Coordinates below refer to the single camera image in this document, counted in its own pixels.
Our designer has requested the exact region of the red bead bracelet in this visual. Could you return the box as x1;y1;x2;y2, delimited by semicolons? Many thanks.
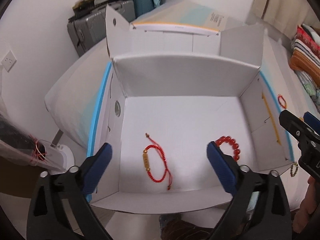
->
215;135;241;162

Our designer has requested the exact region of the red cord bracelet gold tube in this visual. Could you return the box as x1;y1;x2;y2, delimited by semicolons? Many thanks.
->
142;133;173;191

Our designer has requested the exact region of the person's right hand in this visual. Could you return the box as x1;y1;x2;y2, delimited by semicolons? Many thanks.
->
292;177;319;233

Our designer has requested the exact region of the floral quilt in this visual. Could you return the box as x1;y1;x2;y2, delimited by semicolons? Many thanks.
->
295;71;320;112

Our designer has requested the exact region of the striped orange pillow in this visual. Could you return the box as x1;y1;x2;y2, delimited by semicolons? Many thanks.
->
289;25;319;75

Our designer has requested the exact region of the clear plastic bag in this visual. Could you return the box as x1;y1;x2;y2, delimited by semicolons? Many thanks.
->
1;100;66;172

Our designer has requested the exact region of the beige curtain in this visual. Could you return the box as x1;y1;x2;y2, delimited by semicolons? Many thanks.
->
251;0;319;28

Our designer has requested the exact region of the white cardboard box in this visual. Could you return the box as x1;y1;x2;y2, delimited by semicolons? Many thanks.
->
86;0;295;215

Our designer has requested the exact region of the grey suitcase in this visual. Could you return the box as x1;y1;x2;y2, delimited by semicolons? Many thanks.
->
67;0;136;57

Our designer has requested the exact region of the white wall socket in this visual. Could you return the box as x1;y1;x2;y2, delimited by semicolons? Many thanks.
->
1;50;17;72

